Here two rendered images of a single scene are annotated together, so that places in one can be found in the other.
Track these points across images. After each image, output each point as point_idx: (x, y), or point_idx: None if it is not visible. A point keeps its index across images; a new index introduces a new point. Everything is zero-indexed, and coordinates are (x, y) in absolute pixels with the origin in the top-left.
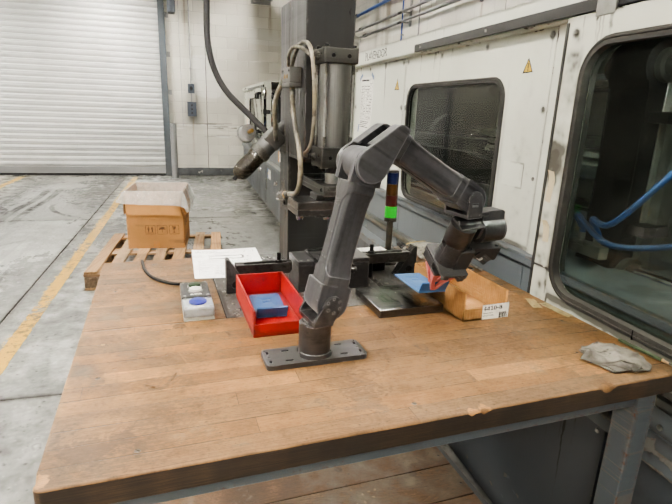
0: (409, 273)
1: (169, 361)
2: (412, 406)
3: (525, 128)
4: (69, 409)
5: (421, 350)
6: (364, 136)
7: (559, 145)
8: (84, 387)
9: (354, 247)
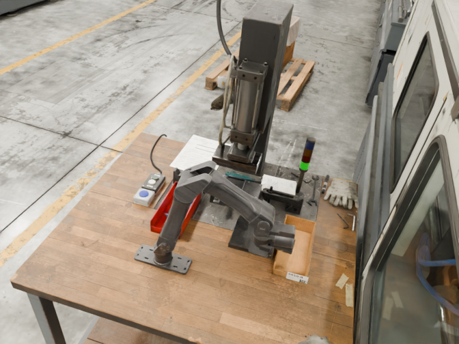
0: None
1: (102, 230)
2: (167, 319)
3: None
4: (47, 242)
5: (218, 284)
6: (195, 169)
7: (406, 188)
8: (61, 231)
9: (179, 224)
